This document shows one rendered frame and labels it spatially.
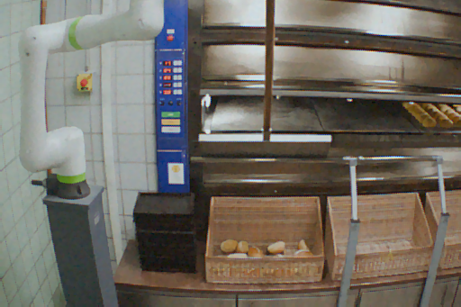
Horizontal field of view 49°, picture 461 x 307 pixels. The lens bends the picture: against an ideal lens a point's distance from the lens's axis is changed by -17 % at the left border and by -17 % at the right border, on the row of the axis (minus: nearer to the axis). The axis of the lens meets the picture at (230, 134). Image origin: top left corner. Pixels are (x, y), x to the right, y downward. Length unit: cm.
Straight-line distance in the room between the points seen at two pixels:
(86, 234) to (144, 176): 104
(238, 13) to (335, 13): 49
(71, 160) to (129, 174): 107
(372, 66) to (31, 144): 177
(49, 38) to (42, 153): 40
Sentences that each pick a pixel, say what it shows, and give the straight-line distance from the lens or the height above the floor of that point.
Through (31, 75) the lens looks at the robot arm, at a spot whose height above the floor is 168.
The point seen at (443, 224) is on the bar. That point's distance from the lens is 264.
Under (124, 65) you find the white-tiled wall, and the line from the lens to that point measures 294.
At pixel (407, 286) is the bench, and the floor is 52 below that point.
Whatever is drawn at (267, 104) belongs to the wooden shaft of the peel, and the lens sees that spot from 220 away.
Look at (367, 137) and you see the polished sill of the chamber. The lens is 300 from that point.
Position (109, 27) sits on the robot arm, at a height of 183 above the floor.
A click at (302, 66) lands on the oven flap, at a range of 288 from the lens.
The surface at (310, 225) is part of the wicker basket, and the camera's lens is 305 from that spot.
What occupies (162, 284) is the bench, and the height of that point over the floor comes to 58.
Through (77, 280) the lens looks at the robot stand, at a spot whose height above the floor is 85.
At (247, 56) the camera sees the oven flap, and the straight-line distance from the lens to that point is 287.
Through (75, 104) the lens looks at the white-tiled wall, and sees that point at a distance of 305.
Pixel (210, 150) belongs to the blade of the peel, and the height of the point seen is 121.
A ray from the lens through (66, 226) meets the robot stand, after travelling 211.
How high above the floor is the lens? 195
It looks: 15 degrees down
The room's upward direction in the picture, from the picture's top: straight up
